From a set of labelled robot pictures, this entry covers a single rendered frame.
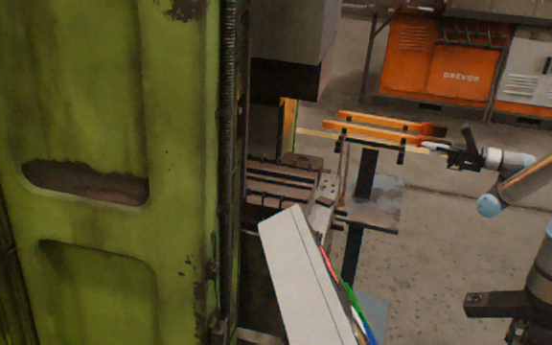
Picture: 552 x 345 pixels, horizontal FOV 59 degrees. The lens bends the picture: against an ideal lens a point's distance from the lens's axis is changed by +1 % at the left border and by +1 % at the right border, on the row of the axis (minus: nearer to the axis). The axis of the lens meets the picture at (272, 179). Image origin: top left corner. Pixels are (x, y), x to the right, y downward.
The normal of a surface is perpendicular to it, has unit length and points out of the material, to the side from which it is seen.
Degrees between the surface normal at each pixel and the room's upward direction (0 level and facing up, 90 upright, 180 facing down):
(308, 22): 90
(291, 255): 30
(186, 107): 89
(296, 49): 90
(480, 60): 90
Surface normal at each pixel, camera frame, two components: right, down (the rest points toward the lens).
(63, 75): -0.25, 0.46
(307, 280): -0.44, -0.73
